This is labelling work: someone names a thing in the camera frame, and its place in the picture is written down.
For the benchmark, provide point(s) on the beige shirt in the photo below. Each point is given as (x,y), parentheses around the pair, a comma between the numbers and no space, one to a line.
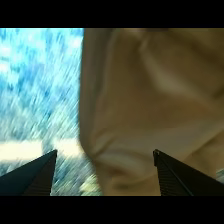
(146,100)

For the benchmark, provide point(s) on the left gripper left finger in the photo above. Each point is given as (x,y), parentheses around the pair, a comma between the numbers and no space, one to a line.
(35,178)

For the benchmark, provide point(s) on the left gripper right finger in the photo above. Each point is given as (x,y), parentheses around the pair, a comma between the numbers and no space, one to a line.
(178,180)

